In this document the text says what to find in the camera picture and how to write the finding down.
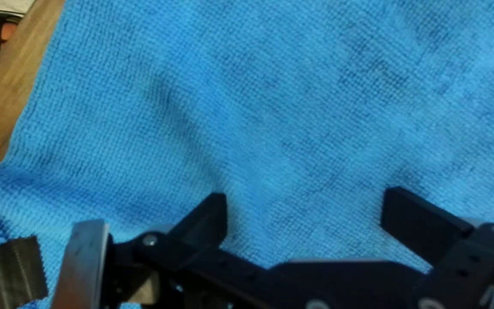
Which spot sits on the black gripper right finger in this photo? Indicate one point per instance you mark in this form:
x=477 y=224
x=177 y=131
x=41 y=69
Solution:
x=453 y=246

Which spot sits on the blue microfibre towel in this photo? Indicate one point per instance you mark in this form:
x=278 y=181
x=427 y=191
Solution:
x=292 y=114

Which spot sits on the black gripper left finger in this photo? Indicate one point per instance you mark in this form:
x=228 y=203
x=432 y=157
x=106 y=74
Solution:
x=201 y=241

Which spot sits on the silver metal bracket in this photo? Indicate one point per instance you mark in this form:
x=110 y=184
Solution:
x=81 y=263

